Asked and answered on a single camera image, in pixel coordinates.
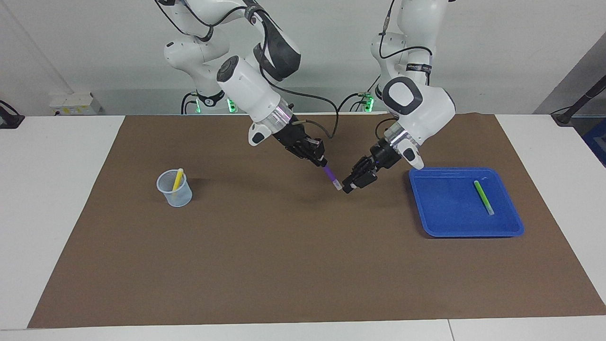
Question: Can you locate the black stand pole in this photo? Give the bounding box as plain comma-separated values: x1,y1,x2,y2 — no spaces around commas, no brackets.
552,76,606,126

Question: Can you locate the brown table mat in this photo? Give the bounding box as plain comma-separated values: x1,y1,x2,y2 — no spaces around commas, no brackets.
27,113,606,329

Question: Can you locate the blue crate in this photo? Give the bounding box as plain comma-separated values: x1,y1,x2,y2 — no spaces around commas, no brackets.
581,117,606,167

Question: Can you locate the blue plastic tray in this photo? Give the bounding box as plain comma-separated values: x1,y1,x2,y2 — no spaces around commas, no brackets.
409,167,525,238

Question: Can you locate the pale blue mesh cup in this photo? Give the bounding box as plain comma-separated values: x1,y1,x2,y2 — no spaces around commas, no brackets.
156,169,193,208

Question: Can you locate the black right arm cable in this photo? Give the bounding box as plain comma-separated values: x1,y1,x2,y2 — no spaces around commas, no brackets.
156,0,340,141

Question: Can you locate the black clamp mount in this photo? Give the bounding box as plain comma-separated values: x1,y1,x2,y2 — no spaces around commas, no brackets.
0,100,25,129

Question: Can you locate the black left base cable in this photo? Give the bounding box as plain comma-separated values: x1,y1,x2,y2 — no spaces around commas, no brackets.
337,70,382,113

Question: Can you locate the green pen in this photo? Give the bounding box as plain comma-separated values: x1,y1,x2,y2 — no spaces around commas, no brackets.
473,180,495,216

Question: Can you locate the black base cable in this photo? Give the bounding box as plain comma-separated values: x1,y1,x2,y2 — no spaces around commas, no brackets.
181,92,199,115
337,70,382,113

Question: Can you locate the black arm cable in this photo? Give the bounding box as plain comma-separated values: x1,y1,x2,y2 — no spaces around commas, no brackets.
156,0,340,141
370,0,434,143

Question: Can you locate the white wall socket box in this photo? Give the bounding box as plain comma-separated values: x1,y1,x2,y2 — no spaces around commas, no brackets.
49,91,101,116

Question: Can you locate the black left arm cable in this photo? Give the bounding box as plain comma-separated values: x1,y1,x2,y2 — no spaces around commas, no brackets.
370,0,434,143

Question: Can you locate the purple pen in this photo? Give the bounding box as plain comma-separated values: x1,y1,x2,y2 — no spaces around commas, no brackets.
322,163,343,192

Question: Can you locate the black right base cable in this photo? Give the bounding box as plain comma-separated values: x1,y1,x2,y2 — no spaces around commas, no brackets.
181,92,199,115

